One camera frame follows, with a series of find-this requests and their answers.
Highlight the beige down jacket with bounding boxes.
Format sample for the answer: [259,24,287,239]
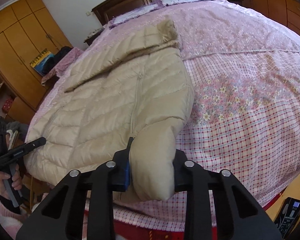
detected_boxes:
[24,19,194,203]

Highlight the black clothes on stool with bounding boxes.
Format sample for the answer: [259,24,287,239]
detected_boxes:
[42,46,72,75]

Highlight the operator left hand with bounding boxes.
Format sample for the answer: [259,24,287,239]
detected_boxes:
[0,168,23,201]

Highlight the black phone device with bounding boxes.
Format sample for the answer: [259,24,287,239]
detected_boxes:
[274,197,300,239]

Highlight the red box on shelf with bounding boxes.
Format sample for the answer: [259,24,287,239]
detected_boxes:
[1,97,14,114]

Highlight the stool with pink cloth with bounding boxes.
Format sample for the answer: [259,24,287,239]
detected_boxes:
[41,47,84,85]

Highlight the blue yellow picture board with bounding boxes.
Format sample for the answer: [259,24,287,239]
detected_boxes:
[30,49,54,76]

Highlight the orange wooden wardrobe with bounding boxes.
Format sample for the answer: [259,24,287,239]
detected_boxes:
[0,0,71,124]

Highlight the pink floral bedspread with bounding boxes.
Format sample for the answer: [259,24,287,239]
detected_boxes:
[29,0,300,232]

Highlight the left dark nightstand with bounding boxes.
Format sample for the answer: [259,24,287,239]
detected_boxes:
[84,27,104,46]

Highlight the dark nightstand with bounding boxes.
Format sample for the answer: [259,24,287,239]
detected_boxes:
[227,0,243,6]
[84,27,104,46]

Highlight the left purple frilled pillow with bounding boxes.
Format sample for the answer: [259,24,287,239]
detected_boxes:
[108,3,162,29]

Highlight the wooden drawer cabinet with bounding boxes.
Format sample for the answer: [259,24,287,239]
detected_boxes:
[243,0,300,35]

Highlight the right dark nightstand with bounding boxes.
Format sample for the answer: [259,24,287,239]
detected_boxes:
[227,0,243,6]

